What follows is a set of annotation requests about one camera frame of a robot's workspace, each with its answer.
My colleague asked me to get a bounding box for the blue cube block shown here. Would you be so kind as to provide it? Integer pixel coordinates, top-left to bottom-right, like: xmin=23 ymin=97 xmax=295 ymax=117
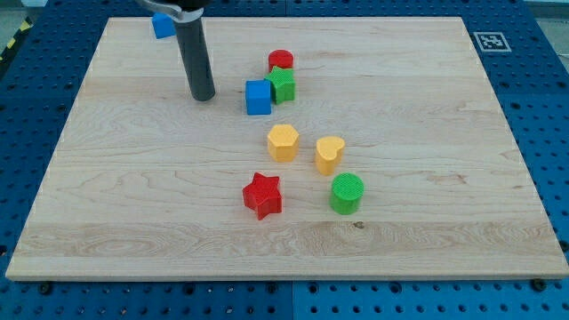
xmin=245 ymin=80 xmax=272 ymax=116

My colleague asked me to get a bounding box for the yellow hexagon block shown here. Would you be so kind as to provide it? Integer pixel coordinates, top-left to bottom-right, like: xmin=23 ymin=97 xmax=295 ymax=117
xmin=267 ymin=124 xmax=300 ymax=163

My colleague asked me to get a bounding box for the red star block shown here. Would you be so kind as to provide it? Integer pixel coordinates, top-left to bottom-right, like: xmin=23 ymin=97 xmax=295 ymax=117
xmin=242 ymin=172 xmax=283 ymax=220

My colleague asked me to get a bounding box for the yellow heart block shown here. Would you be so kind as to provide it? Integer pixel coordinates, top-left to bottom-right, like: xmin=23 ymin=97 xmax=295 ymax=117
xmin=315 ymin=136 xmax=345 ymax=175

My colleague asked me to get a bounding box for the green cylinder block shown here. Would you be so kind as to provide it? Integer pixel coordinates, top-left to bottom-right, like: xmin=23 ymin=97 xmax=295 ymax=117
xmin=329 ymin=172 xmax=365 ymax=215

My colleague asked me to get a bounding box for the green star block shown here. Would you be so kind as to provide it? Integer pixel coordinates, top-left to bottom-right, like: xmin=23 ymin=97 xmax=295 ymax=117
xmin=265 ymin=66 xmax=296 ymax=104

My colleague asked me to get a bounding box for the red cylinder block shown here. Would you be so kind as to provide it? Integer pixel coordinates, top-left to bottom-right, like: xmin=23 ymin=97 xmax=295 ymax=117
xmin=268 ymin=49 xmax=294 ymax=72

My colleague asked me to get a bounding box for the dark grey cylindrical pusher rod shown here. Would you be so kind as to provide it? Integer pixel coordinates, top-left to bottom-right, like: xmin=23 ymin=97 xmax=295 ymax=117
xmin=174 ymin=18 xmax=215 ymax=101

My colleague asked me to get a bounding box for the silver clamp on rod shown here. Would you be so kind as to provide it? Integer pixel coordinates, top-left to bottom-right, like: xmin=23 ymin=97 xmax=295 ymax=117
xmin=134 ymin=0 xmax=204 ymax=23

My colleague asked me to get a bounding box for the small blue block at edge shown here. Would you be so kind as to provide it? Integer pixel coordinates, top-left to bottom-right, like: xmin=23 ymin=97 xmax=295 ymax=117
xmin=151 ymin=12 xmax=176 ymax=39

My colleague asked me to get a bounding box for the white fiducial marker tag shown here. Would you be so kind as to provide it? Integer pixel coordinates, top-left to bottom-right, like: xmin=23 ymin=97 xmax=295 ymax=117
xmin=473 ymin=31 xmax=511 ymax=52

